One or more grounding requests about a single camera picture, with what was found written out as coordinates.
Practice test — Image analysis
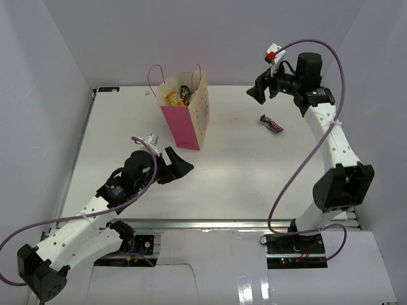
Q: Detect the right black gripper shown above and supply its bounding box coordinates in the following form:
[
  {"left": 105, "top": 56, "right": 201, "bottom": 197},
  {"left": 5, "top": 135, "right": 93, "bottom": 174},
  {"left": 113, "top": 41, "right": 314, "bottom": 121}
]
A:
[{"left": 246, "top": 60, "right": 302, "bottom": 105}]

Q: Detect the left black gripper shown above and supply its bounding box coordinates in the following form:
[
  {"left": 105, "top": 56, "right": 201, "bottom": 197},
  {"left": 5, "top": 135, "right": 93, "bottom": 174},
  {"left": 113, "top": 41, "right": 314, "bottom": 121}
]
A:
[{"left": 136, "top": 146, "right": 193, "bottom": 191}]

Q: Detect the brown snickers bar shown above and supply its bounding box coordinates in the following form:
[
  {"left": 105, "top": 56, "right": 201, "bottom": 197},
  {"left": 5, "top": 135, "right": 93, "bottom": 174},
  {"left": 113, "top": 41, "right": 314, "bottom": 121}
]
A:
[{"left": 259, "top": 114, "right": 284, "bottom": 134}]

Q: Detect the pink paper gift bag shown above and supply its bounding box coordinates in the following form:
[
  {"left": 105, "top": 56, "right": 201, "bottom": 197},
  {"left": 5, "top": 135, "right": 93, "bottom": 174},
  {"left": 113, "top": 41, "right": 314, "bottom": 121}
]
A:
[{"left": 151, "top": 64, "right": 209, "bottom": 151}]

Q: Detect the yellow M&M packet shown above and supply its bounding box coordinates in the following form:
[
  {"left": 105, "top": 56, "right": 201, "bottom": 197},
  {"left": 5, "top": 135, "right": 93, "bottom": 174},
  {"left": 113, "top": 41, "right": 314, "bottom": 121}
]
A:
[{"left": 165, "top": 91, "right": 185, "bottom": 107}]

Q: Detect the purple candy packet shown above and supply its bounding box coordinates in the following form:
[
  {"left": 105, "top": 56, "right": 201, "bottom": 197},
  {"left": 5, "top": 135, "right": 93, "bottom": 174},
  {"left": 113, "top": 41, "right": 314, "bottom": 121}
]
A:
[{"left": 180, "top": 85, "right": 191, "bottom": 105}]

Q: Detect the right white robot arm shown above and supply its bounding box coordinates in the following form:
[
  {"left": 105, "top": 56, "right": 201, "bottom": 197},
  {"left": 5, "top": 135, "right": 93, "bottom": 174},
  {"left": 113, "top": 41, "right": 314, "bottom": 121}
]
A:
[{"left": 247, "top": 52, "right": 375, "bottom": 254}]

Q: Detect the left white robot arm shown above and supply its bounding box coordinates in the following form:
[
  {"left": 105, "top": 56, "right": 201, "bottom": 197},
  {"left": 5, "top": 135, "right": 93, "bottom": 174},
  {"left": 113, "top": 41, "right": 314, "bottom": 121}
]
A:
[{"left": 17, "top": 147, "right": 194, "bottom": 302}]

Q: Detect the blue label sticker left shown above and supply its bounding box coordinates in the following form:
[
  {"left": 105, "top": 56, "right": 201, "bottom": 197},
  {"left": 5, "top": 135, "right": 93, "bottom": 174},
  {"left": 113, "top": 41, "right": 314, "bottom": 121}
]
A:
[{"left": 97, "top": 86, "right": 120, "bottom": 92}]

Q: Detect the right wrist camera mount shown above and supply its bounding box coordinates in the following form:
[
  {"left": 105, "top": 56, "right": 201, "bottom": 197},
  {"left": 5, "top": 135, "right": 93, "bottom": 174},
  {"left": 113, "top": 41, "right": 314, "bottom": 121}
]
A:
[{"left": 264, "top": 43, "right": 286, "bottom": 76}]

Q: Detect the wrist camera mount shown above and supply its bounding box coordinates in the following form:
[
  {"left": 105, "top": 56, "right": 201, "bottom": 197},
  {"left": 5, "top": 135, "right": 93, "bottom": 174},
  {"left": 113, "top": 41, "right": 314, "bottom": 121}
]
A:
[
  {"left": 142, "top": 133, "right": 159, "bottom": 155},
  {"left": 264, "top": 43, "right": 286, "bottom": 76}
]

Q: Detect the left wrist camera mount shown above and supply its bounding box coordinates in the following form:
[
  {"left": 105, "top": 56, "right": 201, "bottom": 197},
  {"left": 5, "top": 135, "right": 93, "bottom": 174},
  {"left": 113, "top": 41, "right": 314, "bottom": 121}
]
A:
[{"left": 142, "top": 133, "right": 159, "bottom": 155}]

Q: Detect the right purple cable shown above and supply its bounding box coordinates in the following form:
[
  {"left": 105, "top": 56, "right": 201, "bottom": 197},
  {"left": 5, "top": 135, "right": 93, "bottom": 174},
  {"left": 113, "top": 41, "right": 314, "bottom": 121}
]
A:
[{"left": 259, "top": 39, "right": 347, "bottom": 263}]

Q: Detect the aluminium front rail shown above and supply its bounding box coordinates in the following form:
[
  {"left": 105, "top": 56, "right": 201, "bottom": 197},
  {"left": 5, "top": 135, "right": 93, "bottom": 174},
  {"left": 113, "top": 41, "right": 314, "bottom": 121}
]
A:
[{"left": 57, "top": 218, "right": 360, "bottom": 233}]

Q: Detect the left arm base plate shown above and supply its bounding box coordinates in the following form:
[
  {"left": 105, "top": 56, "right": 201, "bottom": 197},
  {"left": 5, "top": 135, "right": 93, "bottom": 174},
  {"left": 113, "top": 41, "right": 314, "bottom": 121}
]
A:
[{"left": 120, "top": 235, "right": 155, "bottom": 255}]

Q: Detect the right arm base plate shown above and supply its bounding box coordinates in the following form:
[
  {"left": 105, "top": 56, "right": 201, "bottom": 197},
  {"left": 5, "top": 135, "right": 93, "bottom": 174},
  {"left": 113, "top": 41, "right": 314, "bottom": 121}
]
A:
[{"left": 265, "top": 234, "right": 325, "bottom": 255}]

